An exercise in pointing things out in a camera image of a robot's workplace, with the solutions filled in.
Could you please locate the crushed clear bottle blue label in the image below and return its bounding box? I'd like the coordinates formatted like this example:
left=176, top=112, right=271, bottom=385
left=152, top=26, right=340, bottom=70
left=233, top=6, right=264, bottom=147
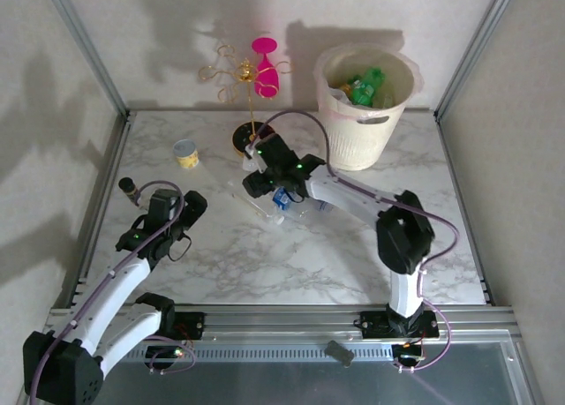
left=271, top=187, right=336, bottom=216

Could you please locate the long clear unlabelled bottle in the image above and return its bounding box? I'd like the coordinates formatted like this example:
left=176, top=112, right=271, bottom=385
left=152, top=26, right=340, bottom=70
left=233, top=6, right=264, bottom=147
left=227, top=178, right=286, bottom=225

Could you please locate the cream plastic waste bin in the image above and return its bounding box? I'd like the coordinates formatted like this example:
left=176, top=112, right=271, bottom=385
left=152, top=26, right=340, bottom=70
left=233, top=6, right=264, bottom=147
left=313, top=44, right=426, bottom=172

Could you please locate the pink translucent bin liner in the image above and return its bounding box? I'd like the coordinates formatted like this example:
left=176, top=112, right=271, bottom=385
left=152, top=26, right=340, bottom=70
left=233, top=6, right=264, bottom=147
left=313, top=44, right=426, bottom=126

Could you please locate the small brown black-capped bottle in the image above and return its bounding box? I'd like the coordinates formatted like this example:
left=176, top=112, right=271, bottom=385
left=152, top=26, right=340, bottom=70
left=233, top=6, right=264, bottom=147
left=117, top=176, right=143, bottom=206

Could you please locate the pink plastic wine glass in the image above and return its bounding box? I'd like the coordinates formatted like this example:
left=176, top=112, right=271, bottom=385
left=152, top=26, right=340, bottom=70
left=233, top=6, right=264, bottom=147
left=251, top=36, right=281, bottom=100

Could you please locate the small black controller board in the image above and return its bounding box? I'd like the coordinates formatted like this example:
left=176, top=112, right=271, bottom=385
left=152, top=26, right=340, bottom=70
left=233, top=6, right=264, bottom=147
left=144, top=345, right=187, bottom=365
left=391, top=342, right=427, bottom=364

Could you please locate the small black plastic block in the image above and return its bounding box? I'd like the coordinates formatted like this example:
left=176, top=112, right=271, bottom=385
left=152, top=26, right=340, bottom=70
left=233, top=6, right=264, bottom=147
left=324, top=340, right=357, bottom=367

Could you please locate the grey base panel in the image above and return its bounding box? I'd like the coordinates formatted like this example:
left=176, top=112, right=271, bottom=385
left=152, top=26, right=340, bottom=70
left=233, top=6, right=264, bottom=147
left=96, top=342, right=546, bottom=405

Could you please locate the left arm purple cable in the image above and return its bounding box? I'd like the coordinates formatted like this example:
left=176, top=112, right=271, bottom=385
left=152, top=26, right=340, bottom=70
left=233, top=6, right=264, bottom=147
left=28, top=180, right=198, bottom=405

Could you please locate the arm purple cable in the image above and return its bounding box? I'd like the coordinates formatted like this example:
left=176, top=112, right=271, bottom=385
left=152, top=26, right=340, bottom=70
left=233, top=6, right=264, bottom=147
left=249, top=110, right=460, bottom=375
left=28, top=180, right=198, bottom=405

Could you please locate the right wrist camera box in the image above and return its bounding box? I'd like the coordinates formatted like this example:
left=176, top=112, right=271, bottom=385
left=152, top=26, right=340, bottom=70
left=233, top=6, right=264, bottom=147
left=241, top=142, right=266, bottom=173

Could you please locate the gold wire glass rack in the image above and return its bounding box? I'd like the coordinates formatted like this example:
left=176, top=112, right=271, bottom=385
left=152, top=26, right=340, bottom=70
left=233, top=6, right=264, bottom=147
left=197, top=44, right=296, bottom=159

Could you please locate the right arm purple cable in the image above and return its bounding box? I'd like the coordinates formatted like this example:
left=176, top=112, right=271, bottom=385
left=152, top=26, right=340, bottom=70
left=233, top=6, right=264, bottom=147
left=249, top=110, right=460, bottom=375

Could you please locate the aluminium side rail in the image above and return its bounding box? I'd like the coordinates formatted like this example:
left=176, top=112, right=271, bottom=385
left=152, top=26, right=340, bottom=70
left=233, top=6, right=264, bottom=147
left=52, top=111, right=136, bottom=311
left=434, top=112, right=494, bottom=307

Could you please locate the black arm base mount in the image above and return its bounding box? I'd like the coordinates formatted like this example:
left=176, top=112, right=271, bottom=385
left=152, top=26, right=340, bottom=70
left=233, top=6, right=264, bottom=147
left=352, top=310, right=441, bottom=340
left=169, top=311, right=207, bottom=341

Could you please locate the aluminium mounting rail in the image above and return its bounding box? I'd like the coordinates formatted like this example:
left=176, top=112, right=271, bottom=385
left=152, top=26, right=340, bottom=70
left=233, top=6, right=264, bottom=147
left=41, top=305, right=520, bottom=347

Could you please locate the grey slotted cable duct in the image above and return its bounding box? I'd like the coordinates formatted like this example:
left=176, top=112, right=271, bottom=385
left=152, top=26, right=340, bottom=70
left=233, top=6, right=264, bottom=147
left=123, top=345, right=396, bottom=363

